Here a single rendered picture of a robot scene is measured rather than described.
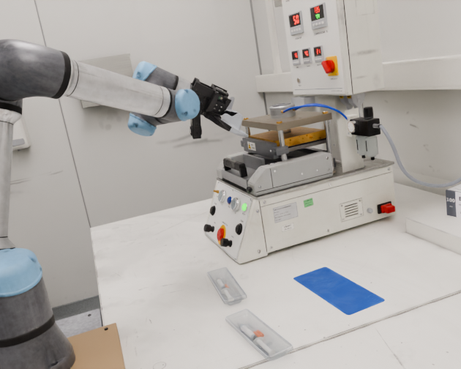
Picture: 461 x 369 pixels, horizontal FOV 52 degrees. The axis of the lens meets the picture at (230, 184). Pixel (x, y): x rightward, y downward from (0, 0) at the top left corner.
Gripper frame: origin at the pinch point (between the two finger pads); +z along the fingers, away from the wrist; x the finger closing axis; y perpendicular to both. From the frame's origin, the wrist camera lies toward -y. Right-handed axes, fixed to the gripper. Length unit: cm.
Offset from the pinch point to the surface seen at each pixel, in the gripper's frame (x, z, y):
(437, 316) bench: -72, 25, 6
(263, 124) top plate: -3.1, 4.0, 4.3
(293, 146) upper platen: -9.7, 12.8, 4.3
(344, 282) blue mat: -52, 20, -7
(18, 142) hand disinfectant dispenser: 107, -57, -95
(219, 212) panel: -6.4, 6.1, -27.4
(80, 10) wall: 148, -51, -29
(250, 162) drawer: -2.9, 7.5, -8.8
